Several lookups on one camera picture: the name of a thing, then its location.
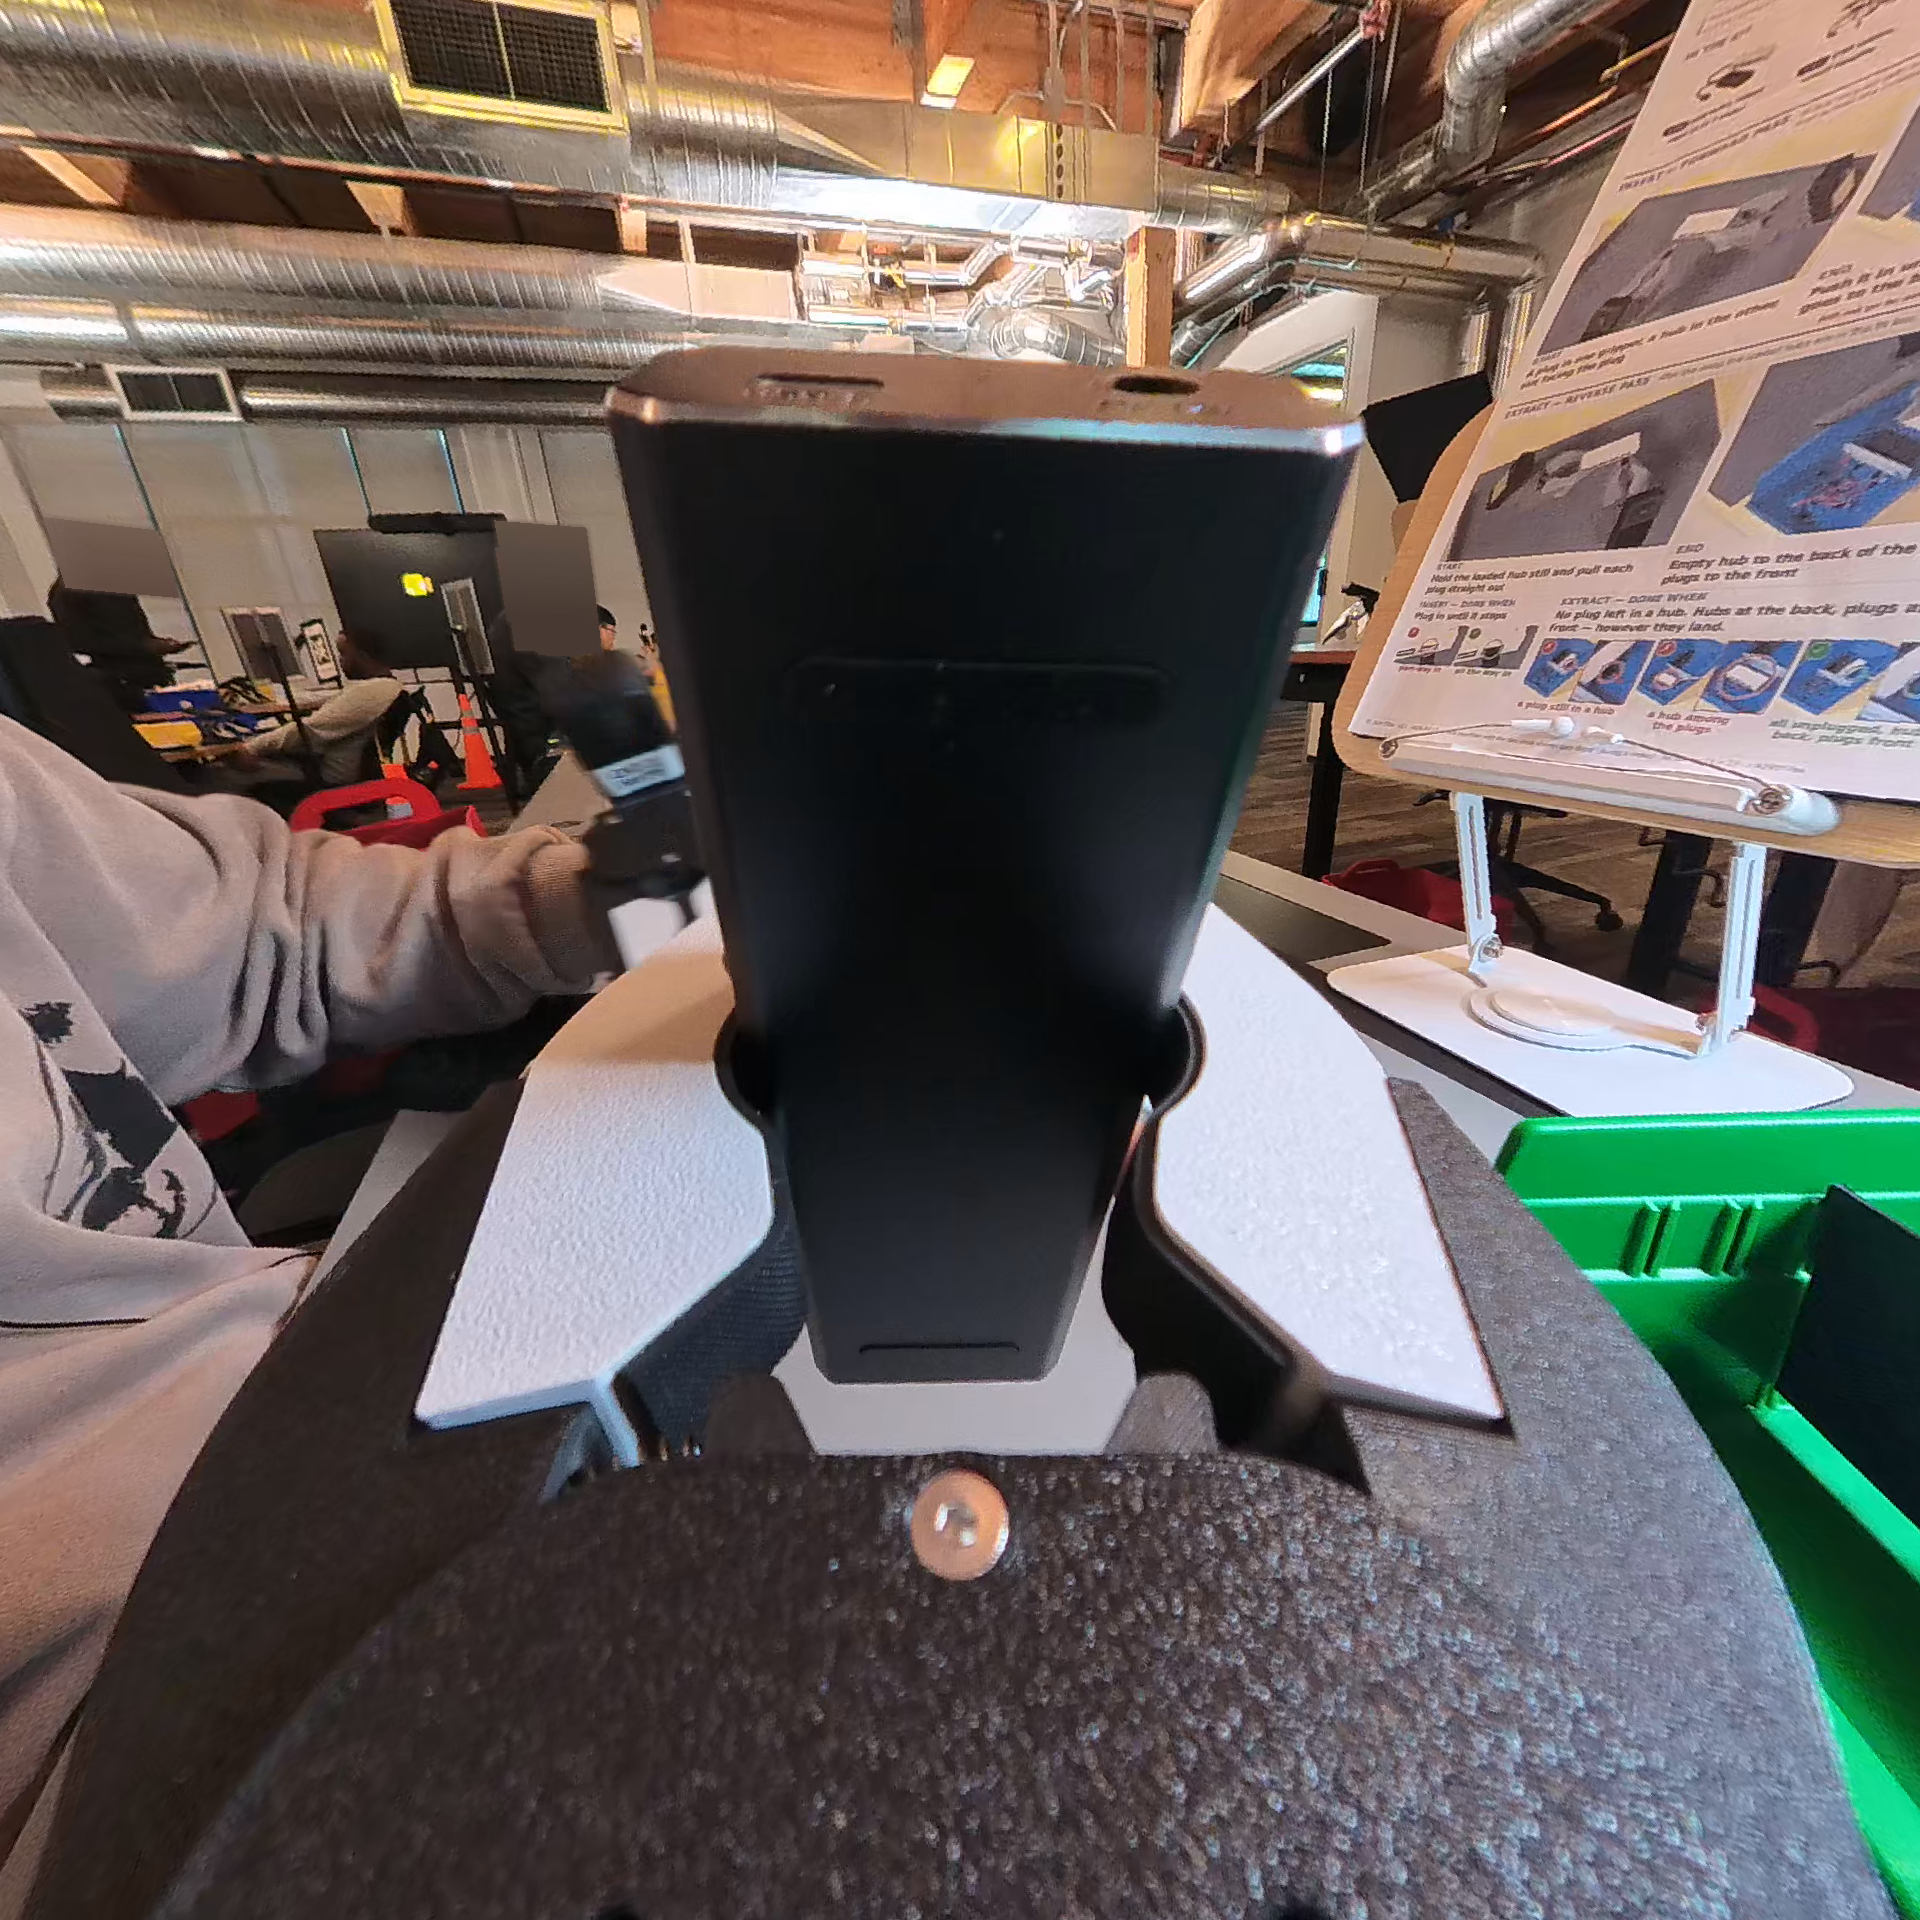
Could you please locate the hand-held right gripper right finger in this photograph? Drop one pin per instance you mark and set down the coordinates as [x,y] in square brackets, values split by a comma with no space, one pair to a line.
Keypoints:
[1304,1199]

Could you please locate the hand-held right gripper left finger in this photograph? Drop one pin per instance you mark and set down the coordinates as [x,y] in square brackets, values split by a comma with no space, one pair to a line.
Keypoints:
[603,1199]

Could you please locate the wide dark grey usb hub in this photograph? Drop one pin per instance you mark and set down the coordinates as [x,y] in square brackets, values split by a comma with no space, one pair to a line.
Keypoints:
[975,752]

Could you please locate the person's left forearm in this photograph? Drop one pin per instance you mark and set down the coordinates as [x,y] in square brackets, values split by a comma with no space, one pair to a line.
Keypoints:
[376,932]

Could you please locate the orange traffic cone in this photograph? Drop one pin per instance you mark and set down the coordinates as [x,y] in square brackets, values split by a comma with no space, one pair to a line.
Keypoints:
[477,748]

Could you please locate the black monitor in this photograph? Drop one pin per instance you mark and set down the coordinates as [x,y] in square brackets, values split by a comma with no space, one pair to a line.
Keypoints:
[398,594]

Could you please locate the red bin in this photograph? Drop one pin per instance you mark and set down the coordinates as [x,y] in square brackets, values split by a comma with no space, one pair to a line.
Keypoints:
[1393,894]
[384,815]

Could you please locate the green plastic bin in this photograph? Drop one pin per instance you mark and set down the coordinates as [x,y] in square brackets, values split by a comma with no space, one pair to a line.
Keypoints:
[1649,1242]

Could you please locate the black office chair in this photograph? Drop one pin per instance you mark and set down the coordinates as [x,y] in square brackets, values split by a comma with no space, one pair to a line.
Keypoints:
[1563,877]

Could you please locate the person's torso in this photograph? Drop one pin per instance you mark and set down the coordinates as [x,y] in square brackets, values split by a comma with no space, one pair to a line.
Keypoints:
[92,1423]

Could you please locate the black divider panel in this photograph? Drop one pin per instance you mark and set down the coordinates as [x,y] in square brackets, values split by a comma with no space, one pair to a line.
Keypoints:
[1860,1318]

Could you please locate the ceiling vent grille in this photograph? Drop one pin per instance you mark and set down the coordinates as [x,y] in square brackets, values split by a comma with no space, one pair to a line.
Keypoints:
[506,53]

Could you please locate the printed instruction sheet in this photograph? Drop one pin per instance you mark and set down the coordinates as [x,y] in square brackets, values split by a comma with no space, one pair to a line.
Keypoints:
[1726,452]

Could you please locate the silver air duct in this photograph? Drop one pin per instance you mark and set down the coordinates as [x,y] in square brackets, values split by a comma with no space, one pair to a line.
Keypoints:
[1500,61]
[228,75]
[301,283]

